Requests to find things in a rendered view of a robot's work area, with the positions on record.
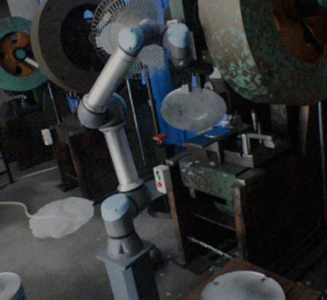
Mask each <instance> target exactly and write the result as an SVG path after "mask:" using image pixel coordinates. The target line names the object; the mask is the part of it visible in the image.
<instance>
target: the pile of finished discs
mask: <svg viewBox="0 0 327 300"><path fill-rule="evenodd" d="M201 300H285V294H284V292H283V290H282V288H281V287H280V285H278V284H277V282H276V281H275V280H273V279H272V278H267V277H265V275H264V274H260V273H257V272H250V271H236V272H229V273H226V274H223V275H220V276H219V277H216V278H215V280H214V281H213V282H212V283H209V284H208V285H207V286H206V287H205V289H204V290H203V292H202V294H201Z"/></svg>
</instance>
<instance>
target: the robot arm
mask: <svg viewBox="0 0 327 300"><path fill-rule="evenodd" d="M118 41H119V44H118V46H117V47H116V49H115V50H114V52H113V53H112V55H111V57H110V58H109V60H108V62H107V64H106V65H105V66H104V69H103V71H102V73H101V74H100V76H99V78H98V79H97V81H96V82H95V84H94V85H93V87H92V88H91V91H90V93H89V94H87V95H85V96H84V98H83V99H82V101H81V102H80V105H79V107H78V111H77V115H78V118H79V119H80V121H81V123H82V124H83V125H84V126H85V127H88V128H99V130H100V131H101V132H103V133H104V136H105V139H106V142H107V146H108V148H109V151H110V155H111V157H112V161H113V164H114V166H115V170H116V172H117V175H118V179H119V187H118V190H119V193H120V194H116V195H114V196H112V197H109V198H107V199H106V200H105V201H104V202H103V204H102V206H101V211H102V217H103V219H104V222H105V227H106V232H107V236H108V240H107V252H108V256H109V257H110V258H111V259H114V260H118V261H122V260H126V259H129V258H132V257H134V256H135V255H137V254H139V252H140V251H141V249H142V247H143V245H142V240H141V239H140V237H139V235H138V233H137V232H136V230H135V227H134V219H135V218H137V216H138V215H139V214H140V213H141V212H142V211H143V210H145V209H146V208H147V207H148V205H149V204H150V203H151V201H152V200H153V193H152V191H151V188H150V187H149V186H148V187H147V184H145V183H143V180H141V179H139V178H138V176H137V173H136V167H135V164H134V160H133V157H132V154H131V151H130V148H129V146H128V141H127V138H126V134H125V132H124V129H123V125H124V123H125V119H124V115H125V113H126V103H125V101H124V100H123V98H122V97H120V96H119V95H118V94H116V93H115V91H116V89H117V88H118V86H119V84H120V81H121V80H122V79H123V78H124V77H125V75H126V73H127V71H128V70H129V69H130V67H131V65H132V64H133V63H134V62H135V60H136V58H137V56H138V54H139V52H140V51H141V49H142V48H143V47H148V46H151V45H157V46H159V47H162V48H167V49H170V53H171V59H169V60H168V63H169V71H170V75H171V79H172V88H179V87H182V88H181V89H179V90H178V91H177V93H188V95H190V94H191V93H192V77H191V73H192V72H194V73H199V74H206V75H212V73H213V72H214V67H213V65H212V63H207V62H203V61H196V60H191V36H190V35H189V30H188V27H187V26H186V25H185V24H183V23H174V24H172V25H170V26H166V25H164V24H162V23H158V22H155V21H154V20H147V19H144V20H142V21H140V22H139V25H130V26H127V27H124V28H123V29H122V30H121V31H120V33H119V36H118Z"/></svg>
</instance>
